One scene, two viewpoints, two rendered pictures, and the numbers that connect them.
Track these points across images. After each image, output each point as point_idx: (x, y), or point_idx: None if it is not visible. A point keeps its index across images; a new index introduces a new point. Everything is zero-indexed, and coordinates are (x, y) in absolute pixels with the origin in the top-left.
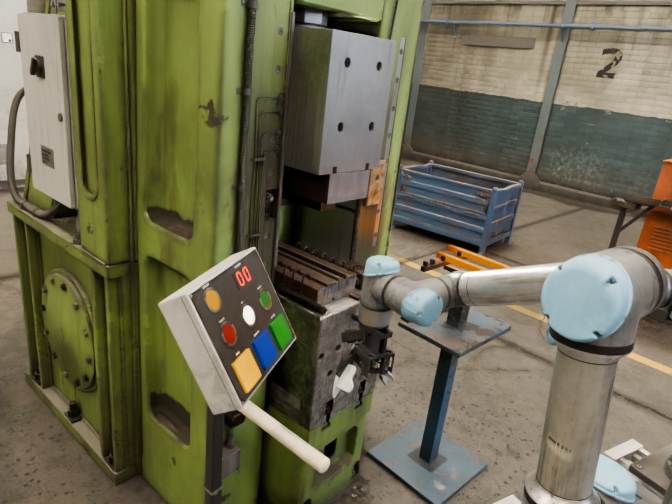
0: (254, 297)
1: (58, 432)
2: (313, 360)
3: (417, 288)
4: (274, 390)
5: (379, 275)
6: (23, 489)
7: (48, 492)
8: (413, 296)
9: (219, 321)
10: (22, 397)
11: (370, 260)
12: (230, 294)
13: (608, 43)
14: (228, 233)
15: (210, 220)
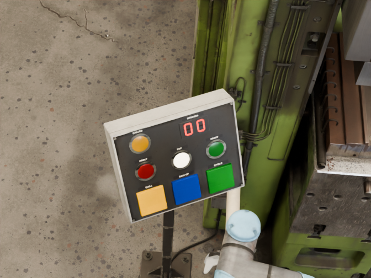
0: (200, 145)
1: (185, 57)
2: (303, 191)
3: (229, 272)
4: (295, 175)
5: (228, 233)
6: (134, 92)
7: (146, 106)
8: (220, 275)
9: (139, 160)
10: (185, 2)
11: (233, 215)
12: (167, 140)
13: None
14: (249, 55)
15: (233, 38)
